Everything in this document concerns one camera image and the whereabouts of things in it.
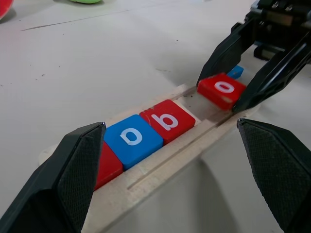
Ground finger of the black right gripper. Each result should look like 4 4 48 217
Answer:
231 31 311 113
196 18 259 85

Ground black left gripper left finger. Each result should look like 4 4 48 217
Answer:
0 122 107 233

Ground blue letter t block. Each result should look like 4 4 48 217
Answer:
226 65 244 80

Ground green round object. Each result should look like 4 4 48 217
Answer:
69 0 103 5

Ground blue letter o block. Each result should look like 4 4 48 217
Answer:
104 114 164 171

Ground red letter b block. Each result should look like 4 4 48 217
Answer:
139 99 196 146

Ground wooden letter tray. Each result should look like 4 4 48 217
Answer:
37 83 262 233

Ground red round object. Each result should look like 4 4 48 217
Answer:
0 0 14 21

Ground red letter r block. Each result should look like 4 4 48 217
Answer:
93 141 124 191

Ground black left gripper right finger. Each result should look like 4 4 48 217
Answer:
237 118 311 233

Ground red letter o block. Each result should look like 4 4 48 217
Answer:
197 72 247 111

